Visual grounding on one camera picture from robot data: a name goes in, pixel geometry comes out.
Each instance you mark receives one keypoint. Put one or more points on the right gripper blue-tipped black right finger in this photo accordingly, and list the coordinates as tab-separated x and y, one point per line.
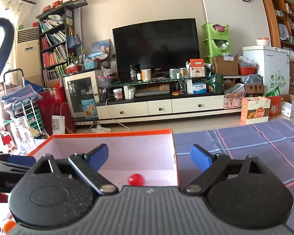
212	168

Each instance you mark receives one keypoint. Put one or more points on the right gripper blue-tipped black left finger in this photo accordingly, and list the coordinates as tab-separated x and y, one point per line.
86	167

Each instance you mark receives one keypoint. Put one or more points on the white power strip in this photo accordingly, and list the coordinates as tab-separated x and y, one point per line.
96	128

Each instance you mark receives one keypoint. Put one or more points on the small red fruit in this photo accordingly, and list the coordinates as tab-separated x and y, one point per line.
136	180

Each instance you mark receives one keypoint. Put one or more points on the orange-rimmed white cardboard box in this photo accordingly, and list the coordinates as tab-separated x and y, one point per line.
149	153

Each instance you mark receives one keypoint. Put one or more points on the blue plaid bed sheet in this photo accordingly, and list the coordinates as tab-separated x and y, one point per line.
272	142

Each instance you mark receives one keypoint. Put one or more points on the orange gift bag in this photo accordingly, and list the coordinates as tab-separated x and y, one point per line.
255	110

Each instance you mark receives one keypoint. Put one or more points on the red tall box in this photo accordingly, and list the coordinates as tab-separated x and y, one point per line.
54	102

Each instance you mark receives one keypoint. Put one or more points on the glass-door white cabinet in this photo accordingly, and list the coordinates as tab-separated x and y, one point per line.
82	93

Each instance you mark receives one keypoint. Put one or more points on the white TV stand with drawers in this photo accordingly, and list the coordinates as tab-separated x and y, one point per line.
159	99

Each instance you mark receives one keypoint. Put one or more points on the red small gift bag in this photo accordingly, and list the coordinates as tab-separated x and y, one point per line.
275	105

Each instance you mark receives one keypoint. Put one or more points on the white green cardboard box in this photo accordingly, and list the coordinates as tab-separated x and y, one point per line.
287	105

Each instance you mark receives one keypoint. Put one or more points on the brown cardboard box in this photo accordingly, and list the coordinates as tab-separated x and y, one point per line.
225	65

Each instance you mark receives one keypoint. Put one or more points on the white chest freezer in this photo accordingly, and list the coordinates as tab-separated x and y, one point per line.
272	64

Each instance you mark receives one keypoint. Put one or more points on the green stacked plastic rack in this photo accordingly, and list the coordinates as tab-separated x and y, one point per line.
216	41

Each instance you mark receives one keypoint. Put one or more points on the beige floor air conditioner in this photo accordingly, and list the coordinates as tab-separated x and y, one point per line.
28	54

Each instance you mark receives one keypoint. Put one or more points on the black flat-screen television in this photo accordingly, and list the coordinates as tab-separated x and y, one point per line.
156	45

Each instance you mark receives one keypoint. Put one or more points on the black bookshelf with books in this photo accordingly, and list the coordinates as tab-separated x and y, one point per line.
56	26

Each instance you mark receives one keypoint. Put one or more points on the wooden shelf unit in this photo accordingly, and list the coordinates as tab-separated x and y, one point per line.
280	17

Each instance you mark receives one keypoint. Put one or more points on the wire cart with clothes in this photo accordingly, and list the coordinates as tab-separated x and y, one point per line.
22	102

